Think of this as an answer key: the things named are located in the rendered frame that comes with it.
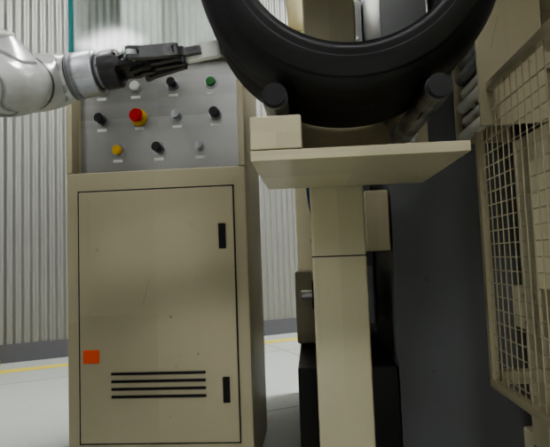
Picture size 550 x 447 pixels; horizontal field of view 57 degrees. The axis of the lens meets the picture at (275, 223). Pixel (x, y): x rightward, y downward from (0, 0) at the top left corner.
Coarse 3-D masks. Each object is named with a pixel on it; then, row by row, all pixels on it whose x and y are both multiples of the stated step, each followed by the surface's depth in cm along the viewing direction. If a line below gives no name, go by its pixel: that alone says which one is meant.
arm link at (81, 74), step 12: (72, 60) 96; (84, 60) 95; (72, 72) 95; (84, 72) 95; (96, 72) 96; (72, 84) 96; (84, 84) 96; (96, 84) 97; (84, 96) 99; (96, 96) 100
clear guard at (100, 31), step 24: (72, 0) 160; (96, 0) 160; (120, 0) 159; (144, 0) 159; (168, 0) 158; (192, 0) 157; (72, 24) 160; (96, 24) 159; (120, 24) 159; (144, 24) 158; (168, 24) 158; (192, 24) 157; (72, 48) 159; (96, 48) 159; (120, 48) 158
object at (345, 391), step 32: (320, 0) 125; (352, 0) 125; (320, 32) 125; (352, 32) 124; (320, 192) 122; (352, 192) 122; (320, 224) 122; (352, 224) 121; (320, 256) 121; (352, 256) 120; (320, 288) 121; (352, 288) 120; (320, 320) 120; (352, 320) 120; (320, 352) 120; (352, 352) 119; (320, 384) 119; (352, 384) 118; (320, 416) 119; (352, 416) 118
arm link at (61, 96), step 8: (40, 56) 94; (48, 56) 95; (56, 56) 97; (48, 64) 93; (56, 64) 95; (56, 72) 94; (56, 80) 94; (64, 80) 96; (56, 88) 94; (64, 88) 96; (56, 96) 95; (64, 96) 97; (72, 96) 98; (48, 104) 94; (56, 104) 97; (64, 104) 99; (40, 112) 100
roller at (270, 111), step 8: (264, 88) 87; (272, 88) 87; (280, 88) 87; (264, 96) 87; (272, 96) 87; (280, 96) 87; (264, 104) 87; (272, 104) 87; (280, 104) 87; (272, 112) 90; (280, 112) 90; (288, 112) 95
